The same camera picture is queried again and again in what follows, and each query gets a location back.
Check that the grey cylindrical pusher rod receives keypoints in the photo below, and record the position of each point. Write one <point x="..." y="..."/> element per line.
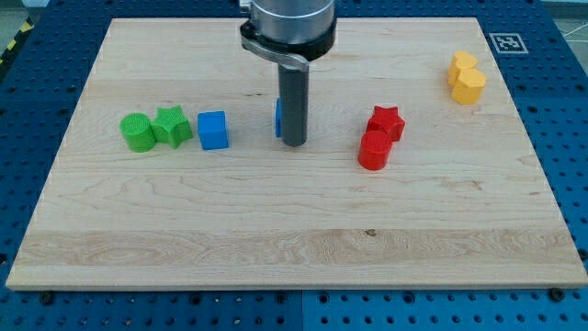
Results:
<point x="293" y="105"/>

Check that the blue triangle block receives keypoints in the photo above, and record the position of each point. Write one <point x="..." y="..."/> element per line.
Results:
<point x="278" y="117"/>

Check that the green star block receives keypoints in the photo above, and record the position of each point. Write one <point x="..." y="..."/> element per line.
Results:
<point x="171" y="126"/>

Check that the green cylinder block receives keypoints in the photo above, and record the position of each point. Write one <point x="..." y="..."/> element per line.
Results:
<point x="137" y="132"/>

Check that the blue cube block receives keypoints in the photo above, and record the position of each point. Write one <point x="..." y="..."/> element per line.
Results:
<point x="213" y="130"/>

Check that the red cylinder block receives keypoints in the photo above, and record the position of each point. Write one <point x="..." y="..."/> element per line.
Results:
<point x="374" y="150"/>

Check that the red star block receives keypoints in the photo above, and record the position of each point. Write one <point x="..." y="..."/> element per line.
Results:
<point x="387" y="120"/>

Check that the wooden board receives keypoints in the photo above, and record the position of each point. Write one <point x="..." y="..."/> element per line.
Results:
<point x="463" y="202"/>

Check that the yellow hexagon block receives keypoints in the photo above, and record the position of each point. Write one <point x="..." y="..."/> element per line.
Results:
<point x="469" y="86"/>

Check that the yellow heart block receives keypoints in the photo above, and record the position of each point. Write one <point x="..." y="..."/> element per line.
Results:
<point x="461" y="60"/>

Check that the white fiducial marker tag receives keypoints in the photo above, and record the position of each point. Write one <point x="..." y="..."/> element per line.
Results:
<point x="508" y="43"/>

